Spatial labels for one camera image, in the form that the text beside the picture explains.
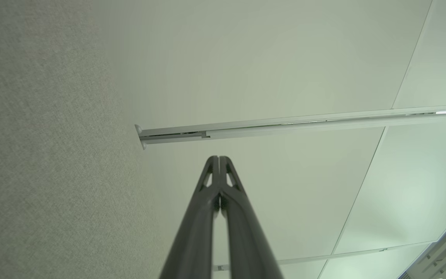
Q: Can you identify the grey partition post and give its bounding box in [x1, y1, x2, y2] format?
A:
[135, 104, 446, 150]

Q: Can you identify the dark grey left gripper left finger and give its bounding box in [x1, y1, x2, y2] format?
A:
[159, 156, 220, 279]

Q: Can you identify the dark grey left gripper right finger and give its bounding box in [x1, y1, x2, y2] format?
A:
[219, 156, 283, 279]

